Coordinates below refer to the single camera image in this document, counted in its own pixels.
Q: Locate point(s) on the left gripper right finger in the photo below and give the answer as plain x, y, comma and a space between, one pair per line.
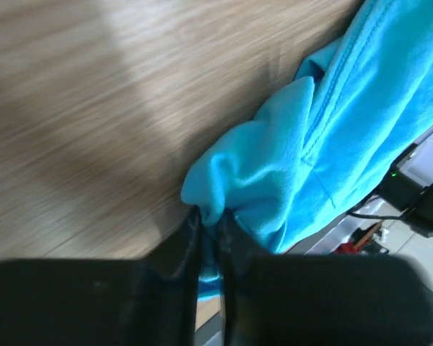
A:
333, 299

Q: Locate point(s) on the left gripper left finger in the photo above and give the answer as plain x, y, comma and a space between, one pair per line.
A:
140, 301

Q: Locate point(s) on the cyan t shirt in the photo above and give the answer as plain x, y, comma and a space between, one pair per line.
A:
322, 143

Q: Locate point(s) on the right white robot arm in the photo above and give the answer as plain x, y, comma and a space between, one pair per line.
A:
412, 200

